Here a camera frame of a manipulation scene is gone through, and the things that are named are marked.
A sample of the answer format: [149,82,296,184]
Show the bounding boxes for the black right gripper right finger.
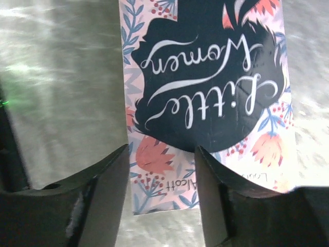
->
[195,146,328,246]

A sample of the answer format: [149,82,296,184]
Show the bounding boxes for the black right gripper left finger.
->
[1,145,129,247]

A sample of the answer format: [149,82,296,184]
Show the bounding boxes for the Little Women book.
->
[119,1,297,215]

